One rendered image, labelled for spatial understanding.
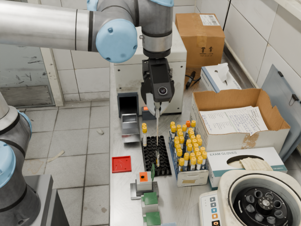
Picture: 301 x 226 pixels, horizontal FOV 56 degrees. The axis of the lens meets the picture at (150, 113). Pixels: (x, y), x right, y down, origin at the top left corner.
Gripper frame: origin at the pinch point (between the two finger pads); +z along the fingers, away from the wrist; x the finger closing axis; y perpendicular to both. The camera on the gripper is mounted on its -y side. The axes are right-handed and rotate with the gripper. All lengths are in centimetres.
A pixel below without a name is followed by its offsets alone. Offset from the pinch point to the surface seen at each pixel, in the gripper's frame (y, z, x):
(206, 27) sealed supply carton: 77, 9, -36
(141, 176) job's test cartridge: -7.9, 18.7, 6.0
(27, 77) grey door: 155, 80, 93
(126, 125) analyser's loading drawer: 18.2, 20.4, 9.4
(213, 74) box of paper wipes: 50, 21, -34
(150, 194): -14.3, 19.3, 3.8
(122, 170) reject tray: 0.6, 25.1, 12.0
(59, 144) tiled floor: 104, 113, 66
